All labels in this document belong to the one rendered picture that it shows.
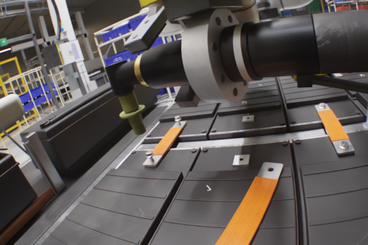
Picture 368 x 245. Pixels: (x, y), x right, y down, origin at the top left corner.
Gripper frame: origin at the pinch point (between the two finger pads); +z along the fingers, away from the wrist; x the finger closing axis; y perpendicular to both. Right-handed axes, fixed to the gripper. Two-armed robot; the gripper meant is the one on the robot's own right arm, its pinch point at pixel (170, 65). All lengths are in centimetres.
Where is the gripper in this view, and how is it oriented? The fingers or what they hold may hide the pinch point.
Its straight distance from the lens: 22.8
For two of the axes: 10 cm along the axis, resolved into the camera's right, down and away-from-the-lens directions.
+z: -3.5, 8.2, -4.6
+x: 5.2, 5.8, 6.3
